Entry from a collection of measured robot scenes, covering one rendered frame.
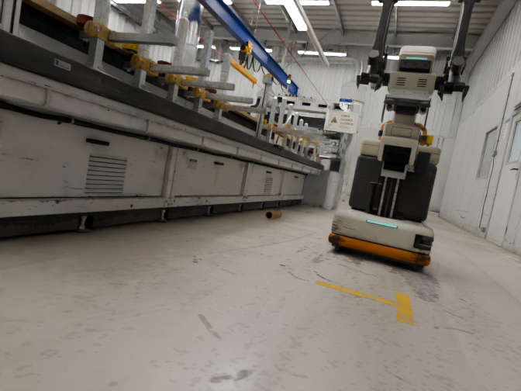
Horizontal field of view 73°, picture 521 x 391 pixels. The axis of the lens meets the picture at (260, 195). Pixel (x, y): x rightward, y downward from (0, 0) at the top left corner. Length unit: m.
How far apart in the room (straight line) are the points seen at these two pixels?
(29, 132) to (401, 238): 2.01
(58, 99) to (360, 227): 1.78
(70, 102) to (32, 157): 0.33
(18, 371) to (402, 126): 2.21
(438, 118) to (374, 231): 10.24
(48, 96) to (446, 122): 11.75
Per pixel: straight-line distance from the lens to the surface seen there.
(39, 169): 1.72
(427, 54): 2.49
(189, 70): 1.61
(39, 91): 1.40
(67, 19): 1.67
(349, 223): 2.37
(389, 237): 2.36
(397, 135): 2.45
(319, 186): 6.05
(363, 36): 11.88
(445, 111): 12.53
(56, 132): 1.74
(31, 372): 0.85
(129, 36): 1.50
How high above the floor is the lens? 0.45
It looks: 4 degrees down
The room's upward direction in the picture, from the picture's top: 10 degrees clockwise
